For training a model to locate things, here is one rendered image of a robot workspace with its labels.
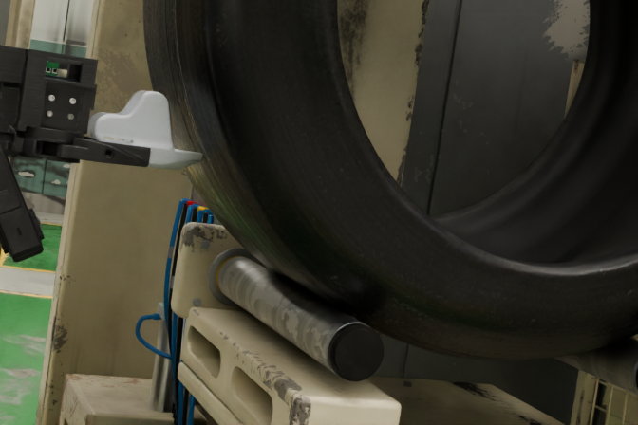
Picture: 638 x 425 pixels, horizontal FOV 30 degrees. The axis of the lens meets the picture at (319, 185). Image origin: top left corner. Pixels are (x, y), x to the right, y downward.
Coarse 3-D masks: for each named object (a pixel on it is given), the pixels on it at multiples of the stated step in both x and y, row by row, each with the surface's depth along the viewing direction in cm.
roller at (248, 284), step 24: (240, 264) 118; (240, 288) 114; (264, 288) 108; (288, 288) 105; (264, 312) 106; (288, 312) 101; (312, 312) 97; (336, 312) 95; (288, 336) 101; (312, 336) 94; (336, 336) 90; (360, 336) 91; (336, 360) 90; (360, 360) 91
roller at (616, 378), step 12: (600, 348) 106; (612, 348) 105; (624, 348) 103; (636, 348) 102; (564, 360) 112; (576, 360) 109; (588, 360) 107; (600, 360) 105; (612, 360) 104; (624, 360) 102; (636, 360) 101; (588, 372) 109; (600, 372) 106; (612, 372) 104; (624, 372) 102; (636, 372) 100; (624, 384) 103; (636, 384) 101
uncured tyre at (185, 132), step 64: (192, 0) 89; (256, 0) 86; (320, 0) 86; (192, 64) 91; (256, 64) 86; (320, 64) 86; (192, 128) 97; (256, 128) 88; (320, 128) 87; (576, 128) 127; (256, 192) 90; (320, 192) 88; (384, 192) 89; (512, 192) 126; (576, 192) 127; (256, 256) 109; (320, 256) 91; (384, 256) 90; (448, 256) 91; (512, 256) 124; (576, 256) 122; (384, 320) 95; (448, 320) 94; (512, 320) 95; (576, 320) 97
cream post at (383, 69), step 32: (352, 0) 127; (384, 0) 128; (416, 0) 130; (352, 32) 127; (384, 32) 129; (416, 32) 130; (352, 64) 128; (384, 64) 129; (416, 64) 130; (352, 96) 128; (384, 96) 129; (384, 128) 130; (384, 160) 130
